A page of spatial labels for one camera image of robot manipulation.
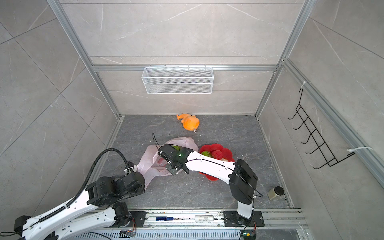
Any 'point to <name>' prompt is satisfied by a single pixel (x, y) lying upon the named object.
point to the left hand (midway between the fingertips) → (146, 183)
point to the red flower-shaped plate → (227, 154)
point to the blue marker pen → (164, 218)
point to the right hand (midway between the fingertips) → (174, 163)
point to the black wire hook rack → (315, 136)
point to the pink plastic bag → (151, 165)
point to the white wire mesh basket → (177, 80)
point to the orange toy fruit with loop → (190, 122)
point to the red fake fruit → (217, 154)
